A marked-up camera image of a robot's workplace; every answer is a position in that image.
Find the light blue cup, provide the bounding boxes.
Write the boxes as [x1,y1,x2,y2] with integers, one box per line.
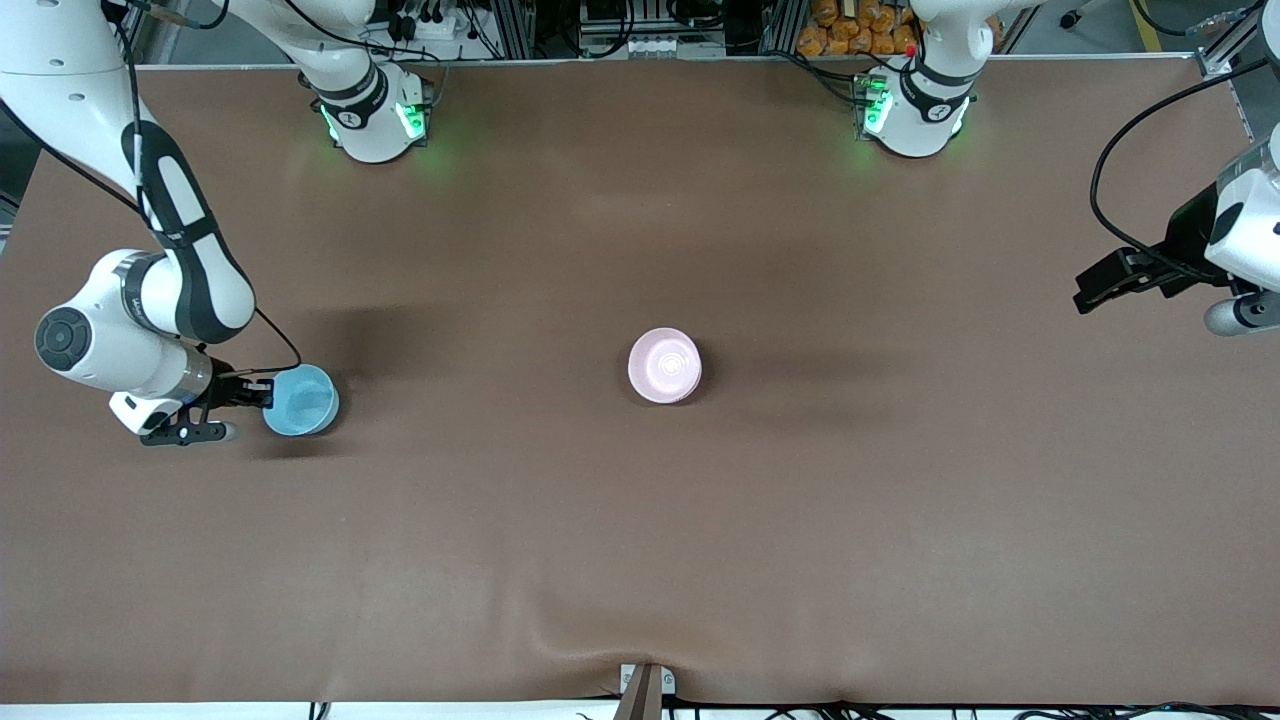
[262,364,340,437]

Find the white round bowl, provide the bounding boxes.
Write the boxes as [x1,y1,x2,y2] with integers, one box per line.
[628,327,703,401]

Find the pile of orange bags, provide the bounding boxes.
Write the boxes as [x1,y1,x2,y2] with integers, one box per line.
[797,0,921,58]

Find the white power strip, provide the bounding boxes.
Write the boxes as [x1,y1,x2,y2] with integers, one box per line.
[385,8,473,43]

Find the brown table mat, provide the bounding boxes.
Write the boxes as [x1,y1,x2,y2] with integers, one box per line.
[0,55,1280,707]

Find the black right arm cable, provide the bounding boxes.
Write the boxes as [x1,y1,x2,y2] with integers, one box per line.
[100,0,303,379]

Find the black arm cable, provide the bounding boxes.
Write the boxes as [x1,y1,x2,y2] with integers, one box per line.
[1089,58,1280,286]
[100,0,303,379]

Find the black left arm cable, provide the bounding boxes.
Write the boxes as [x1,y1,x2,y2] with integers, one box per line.
[1089,58,1280,286]

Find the aluminium frame profile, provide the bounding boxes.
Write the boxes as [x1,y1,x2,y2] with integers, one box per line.
[1195,15,1263,77]

